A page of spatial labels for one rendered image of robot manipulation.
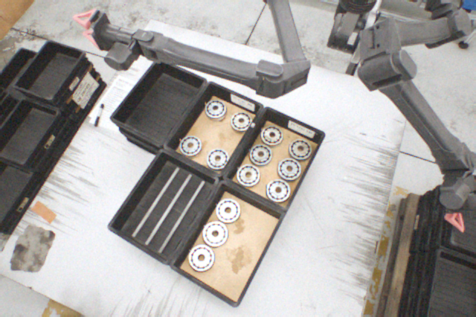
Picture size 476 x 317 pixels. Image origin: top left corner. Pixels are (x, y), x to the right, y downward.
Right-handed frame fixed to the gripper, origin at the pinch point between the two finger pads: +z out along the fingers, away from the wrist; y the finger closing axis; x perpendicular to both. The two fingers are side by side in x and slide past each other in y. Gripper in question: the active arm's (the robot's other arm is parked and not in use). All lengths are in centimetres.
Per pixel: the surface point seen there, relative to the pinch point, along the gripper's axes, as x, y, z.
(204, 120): 13, 62, -27
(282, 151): 10, 62, -68
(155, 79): 25, 60, 5
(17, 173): -39, 117, 93
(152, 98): 15, 62, 2
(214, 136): 6, 62, -35
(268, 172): -2, 62, -65
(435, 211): 26, 106, -156
